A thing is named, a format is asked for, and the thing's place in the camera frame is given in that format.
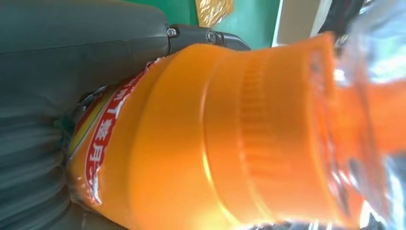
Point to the orange detergent bottle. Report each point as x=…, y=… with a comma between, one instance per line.
x=190, y=143

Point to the white desk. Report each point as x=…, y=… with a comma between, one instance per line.
x=298, y=22

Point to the yellow taped plastic sheet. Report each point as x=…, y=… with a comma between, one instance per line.
x=212, y=11

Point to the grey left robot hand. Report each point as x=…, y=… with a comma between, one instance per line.
x=79, y=41

